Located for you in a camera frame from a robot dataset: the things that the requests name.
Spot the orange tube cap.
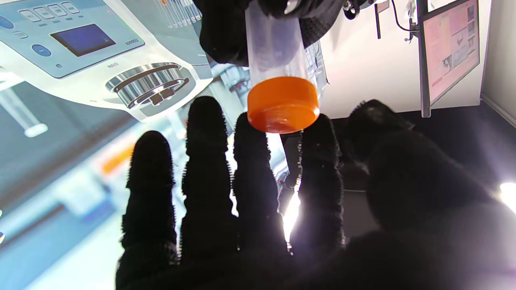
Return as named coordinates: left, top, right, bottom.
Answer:
left=247, top=76, right=320, bottom=135

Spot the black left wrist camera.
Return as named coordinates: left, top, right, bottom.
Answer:
left=343, top=0, right=377, bottom=20

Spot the computer monitor on pole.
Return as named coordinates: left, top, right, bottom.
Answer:
left=416, top=0, right=481, bottom=118

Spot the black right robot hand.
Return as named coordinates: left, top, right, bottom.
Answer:
left=115, top=96, right=516, bottom=290

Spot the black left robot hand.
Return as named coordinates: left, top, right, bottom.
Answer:
left=193, top=0, right=346, bottom=67

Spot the printed laboratory backdrop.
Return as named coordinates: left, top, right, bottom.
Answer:
left=0, top=0, right=335, bottom=290

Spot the clear plastic test tube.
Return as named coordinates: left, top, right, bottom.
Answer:
left=244, top=0, right=320, bottom=101

